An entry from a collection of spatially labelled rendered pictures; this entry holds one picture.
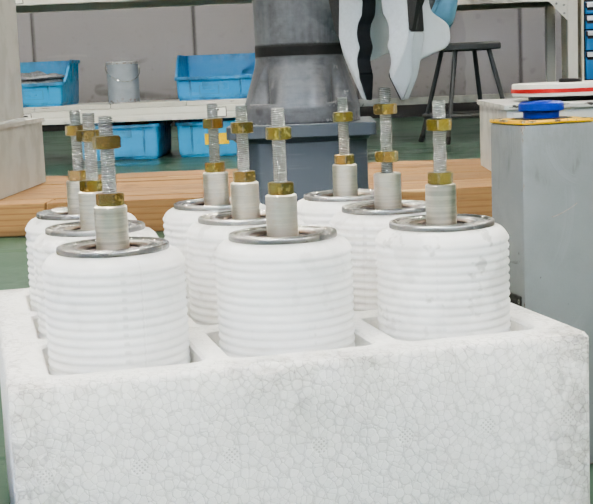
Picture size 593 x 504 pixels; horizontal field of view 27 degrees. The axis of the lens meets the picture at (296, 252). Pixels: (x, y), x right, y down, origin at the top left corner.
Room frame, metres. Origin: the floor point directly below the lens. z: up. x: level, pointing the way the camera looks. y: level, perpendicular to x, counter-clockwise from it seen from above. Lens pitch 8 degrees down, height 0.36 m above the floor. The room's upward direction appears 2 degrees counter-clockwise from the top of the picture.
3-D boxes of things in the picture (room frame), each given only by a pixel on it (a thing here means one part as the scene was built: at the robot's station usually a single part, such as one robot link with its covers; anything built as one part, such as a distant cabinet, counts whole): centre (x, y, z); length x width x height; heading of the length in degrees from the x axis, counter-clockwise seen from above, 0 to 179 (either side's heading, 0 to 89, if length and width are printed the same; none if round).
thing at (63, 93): (5.96, 1.20, 0.36); 0.50 x 0.38 x 0.21; 0
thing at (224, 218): (0.98, 0.04, 0.25); 0.08 x 0.08 x 0.01
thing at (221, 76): (5.96, 0.33, 0.36); 0.50 x 0.38 x 0.21; 178
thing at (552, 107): (1.13, -0.22, 0.32); 0.04 x 0.04 x 0.02
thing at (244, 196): (0.98, 0.04, 0.26); 0.02 x 0.02 x 0.03
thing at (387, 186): (1.01, -0.08, 0.26); 0.02 x 0.02 x 0.03
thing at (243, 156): (0.98, 0.04, 0.30); 0.01 x 0.01 x 0.08
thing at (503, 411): (0.98, 0.04, 0.09); 0.39 x 0.39 x 0.18; 14
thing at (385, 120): (1.01, -0.08, 0.31); 0.01 x 0.01 x 0.08
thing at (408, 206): (1.01, -0.08, 0.25); 0.08 x 0.08 x 0.01
